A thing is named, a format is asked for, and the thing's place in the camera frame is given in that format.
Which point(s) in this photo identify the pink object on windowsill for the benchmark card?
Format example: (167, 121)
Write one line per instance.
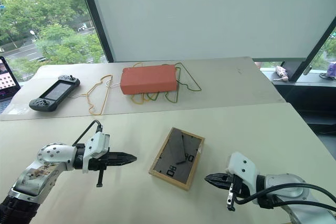
(281, 73)

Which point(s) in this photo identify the white roller blind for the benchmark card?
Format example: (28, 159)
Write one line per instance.
(210, 14)

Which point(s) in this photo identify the black slanted window frame post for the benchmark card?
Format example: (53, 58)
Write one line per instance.
(312, 53)

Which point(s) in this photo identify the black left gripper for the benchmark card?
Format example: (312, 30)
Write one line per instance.
(101, 163)

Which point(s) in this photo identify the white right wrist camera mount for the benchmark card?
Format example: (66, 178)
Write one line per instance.
(242, 167)

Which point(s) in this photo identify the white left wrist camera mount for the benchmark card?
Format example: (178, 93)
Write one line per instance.
(95, 144)

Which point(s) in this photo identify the purple object on windowsill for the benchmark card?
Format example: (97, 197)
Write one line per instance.
(333, 69)

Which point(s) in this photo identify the wooden framed dark tray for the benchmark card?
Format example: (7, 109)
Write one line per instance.
(176, 159)

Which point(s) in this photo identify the laptop with lit screen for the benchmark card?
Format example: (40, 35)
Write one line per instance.
(6, 77)

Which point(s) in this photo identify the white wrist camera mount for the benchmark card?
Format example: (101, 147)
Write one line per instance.
(242, 167)
(95, 144)

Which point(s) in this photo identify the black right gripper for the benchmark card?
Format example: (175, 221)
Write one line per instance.
(237, 186)

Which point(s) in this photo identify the orange rectangular box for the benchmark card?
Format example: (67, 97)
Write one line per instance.
(148, 78)

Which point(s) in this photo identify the black handheld game console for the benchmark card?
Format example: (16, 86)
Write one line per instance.
(53, 93)

